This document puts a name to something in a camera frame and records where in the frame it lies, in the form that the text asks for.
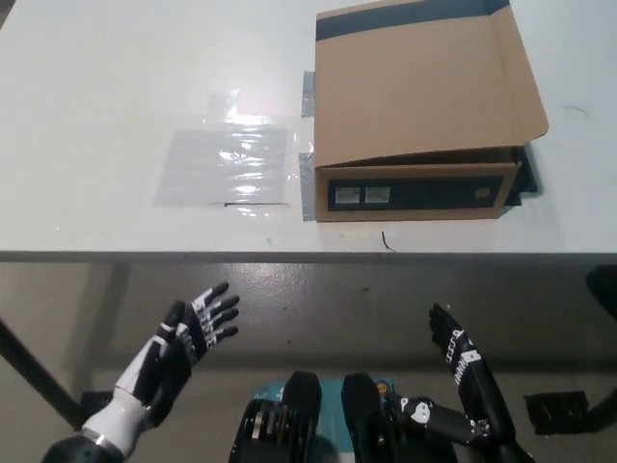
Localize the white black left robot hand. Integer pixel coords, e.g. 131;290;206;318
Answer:
114;281;241;426

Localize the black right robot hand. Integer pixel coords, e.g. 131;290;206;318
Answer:
387;302;516;444

